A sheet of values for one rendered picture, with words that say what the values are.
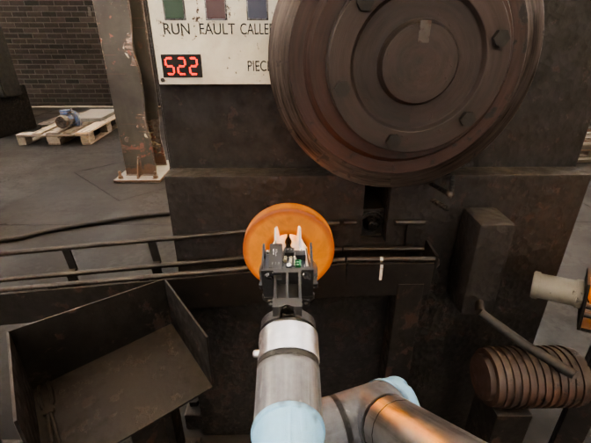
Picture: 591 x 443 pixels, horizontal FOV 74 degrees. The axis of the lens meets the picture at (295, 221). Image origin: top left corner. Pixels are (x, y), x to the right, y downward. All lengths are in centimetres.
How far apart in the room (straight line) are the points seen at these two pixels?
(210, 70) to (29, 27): 712
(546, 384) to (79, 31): 735
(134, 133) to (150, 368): 293
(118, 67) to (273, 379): 324
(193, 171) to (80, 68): 677
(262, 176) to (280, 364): 51
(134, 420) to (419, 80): 70
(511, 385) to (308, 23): 80
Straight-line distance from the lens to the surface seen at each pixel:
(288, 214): 63
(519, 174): 102
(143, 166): 366
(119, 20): 350
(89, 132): 506
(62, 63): 776
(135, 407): 77
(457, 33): 70
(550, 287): 98
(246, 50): 87
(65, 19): 765
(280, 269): 52
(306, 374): 46
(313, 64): 69
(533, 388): 100
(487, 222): 91
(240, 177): 88
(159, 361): 82
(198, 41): 88
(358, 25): 65
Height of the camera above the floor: 116
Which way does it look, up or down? 26 degrees down
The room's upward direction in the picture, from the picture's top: straight up
